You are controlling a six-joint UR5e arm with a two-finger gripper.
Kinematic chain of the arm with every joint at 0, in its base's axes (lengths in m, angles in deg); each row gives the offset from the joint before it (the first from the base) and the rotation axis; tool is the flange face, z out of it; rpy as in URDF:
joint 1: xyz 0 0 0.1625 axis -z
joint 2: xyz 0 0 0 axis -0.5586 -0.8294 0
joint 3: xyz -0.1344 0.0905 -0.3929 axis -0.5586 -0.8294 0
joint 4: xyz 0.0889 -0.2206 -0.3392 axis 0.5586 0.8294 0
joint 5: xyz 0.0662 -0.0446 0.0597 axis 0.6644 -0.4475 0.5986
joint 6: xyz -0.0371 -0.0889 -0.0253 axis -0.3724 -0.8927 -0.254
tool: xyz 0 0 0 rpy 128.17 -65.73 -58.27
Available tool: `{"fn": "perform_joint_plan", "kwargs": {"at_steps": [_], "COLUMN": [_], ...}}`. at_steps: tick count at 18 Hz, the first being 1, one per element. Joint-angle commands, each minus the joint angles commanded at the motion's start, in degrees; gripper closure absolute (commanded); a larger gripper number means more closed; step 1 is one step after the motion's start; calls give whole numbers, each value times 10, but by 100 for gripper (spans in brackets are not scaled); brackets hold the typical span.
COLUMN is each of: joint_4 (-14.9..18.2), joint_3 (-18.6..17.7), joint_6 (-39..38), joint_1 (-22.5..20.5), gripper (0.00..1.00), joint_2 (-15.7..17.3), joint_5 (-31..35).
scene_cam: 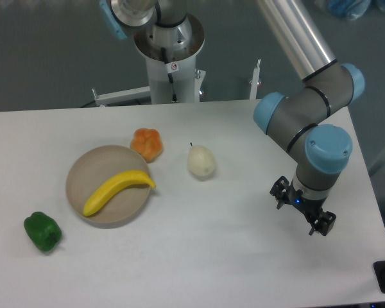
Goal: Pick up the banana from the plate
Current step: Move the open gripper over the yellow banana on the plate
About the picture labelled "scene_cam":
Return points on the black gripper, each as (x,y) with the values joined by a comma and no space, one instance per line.
(309,202)

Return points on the yellow banana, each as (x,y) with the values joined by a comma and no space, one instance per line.
(106,191)

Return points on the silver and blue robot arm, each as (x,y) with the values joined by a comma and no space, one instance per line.
(296,123)

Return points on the white pear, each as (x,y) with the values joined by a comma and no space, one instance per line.
(201,161)

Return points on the orange pumpkin toy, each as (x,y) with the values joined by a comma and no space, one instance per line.
(147,142)

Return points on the blue plastic bag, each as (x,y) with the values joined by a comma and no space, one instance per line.
(348,10)

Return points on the beige wooden bowl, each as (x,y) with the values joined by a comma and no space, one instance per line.
(93,169)

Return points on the green bell pepper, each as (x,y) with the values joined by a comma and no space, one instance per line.
(43,231)

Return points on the white metal bracket right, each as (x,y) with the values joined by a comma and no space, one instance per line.
(255,80)

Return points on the white metal bracket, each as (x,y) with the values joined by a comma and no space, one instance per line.
(255,80)
(123,96)

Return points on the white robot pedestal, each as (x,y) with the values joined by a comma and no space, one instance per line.
(170,55)

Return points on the white metal bracket left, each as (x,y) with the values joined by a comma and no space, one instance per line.
(123,96)

